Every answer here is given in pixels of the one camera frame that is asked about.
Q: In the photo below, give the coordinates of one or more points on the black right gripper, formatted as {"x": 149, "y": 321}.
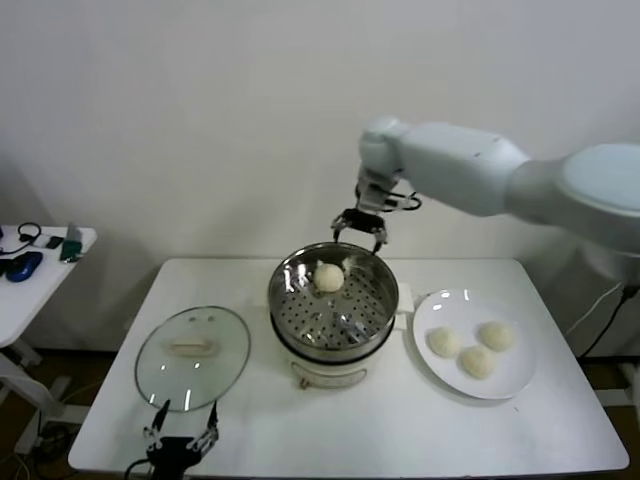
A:
{"x": 360, "y": 221}

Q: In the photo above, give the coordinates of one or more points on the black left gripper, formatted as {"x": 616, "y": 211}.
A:
{"x": 172, "y": 450}

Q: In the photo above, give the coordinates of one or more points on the white steamed baozi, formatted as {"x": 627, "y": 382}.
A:
{"x": 328, "y": 277}
{"x": 497, "y": 336}
{"x": 477, "y": 362}
{"x": 443, "y": 343}

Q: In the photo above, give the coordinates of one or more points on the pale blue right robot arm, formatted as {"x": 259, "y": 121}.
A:
{"x": 475, "y": 165}

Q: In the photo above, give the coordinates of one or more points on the stainless steel steamer basket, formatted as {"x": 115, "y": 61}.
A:
{"x": 285, "y": 285}

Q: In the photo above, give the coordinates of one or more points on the white side table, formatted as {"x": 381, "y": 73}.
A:
{"x": 35, "y": 295}

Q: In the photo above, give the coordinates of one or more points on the white round plate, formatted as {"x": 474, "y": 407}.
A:
{"x": 510, "y": 370}

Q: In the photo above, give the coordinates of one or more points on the green and grey tool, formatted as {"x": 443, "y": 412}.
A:
{"x": 71, "y": 251}

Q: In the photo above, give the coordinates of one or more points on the small black device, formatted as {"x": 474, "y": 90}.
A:
{"x": 55, "y": 244}

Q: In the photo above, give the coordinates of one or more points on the blue and black object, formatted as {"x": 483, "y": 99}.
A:
{"x": 24, "y": 267}

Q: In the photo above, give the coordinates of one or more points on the small white device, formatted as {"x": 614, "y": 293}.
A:
{"x": 40, "y": 243}

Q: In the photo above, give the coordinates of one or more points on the white stand base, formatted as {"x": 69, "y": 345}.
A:
{"x": 615, "y": 397}

